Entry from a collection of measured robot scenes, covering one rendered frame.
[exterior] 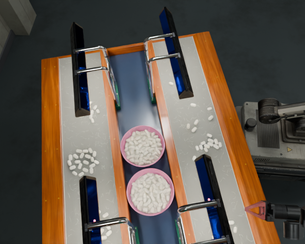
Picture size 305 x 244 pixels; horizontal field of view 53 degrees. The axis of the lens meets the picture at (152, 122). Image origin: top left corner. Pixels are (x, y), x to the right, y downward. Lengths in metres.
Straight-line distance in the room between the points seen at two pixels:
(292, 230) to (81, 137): 1.27
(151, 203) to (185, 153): 0.36
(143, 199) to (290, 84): 1.93
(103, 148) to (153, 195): 0.42
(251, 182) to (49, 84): 1.43
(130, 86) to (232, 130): 0.76
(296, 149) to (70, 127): 1.51
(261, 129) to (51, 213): 1.48
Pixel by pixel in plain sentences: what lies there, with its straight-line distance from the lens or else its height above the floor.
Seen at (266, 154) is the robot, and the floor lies 0.47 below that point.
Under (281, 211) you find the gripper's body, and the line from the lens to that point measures 1.32.
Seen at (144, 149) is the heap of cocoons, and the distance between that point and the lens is 1.84.
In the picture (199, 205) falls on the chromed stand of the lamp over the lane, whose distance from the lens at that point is 1.36.
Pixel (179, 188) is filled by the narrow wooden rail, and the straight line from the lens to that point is 1.74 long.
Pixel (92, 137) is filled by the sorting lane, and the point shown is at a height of 0.74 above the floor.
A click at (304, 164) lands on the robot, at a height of 0.37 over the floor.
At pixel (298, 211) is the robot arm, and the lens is 1.34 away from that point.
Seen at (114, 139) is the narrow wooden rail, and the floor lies 0.76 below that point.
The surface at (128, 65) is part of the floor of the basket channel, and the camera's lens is 2.25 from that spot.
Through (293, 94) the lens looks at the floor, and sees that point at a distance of 3.09.
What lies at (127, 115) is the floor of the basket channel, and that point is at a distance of 2.03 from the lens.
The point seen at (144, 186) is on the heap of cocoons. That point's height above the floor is 0.73.
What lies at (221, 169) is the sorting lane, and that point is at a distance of 1.82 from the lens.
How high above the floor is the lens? 2.45
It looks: 63 degrees down
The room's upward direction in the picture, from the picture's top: 7 degrees counter-clockwise
